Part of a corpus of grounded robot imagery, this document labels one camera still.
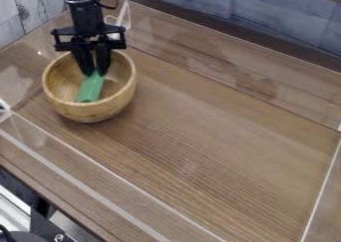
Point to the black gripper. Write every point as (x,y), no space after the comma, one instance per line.
(89,34)

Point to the green rectangular block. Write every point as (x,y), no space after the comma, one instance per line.
(90,90)

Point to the wooden bowl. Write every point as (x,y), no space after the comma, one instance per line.
(62,80)

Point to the clear acrylic corner bracket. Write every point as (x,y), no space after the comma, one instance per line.
(124,19)

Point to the clear acrylic tray wall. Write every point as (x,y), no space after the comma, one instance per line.
(224,154)

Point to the black metal clamp bracket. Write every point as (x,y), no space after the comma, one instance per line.
(46,229)

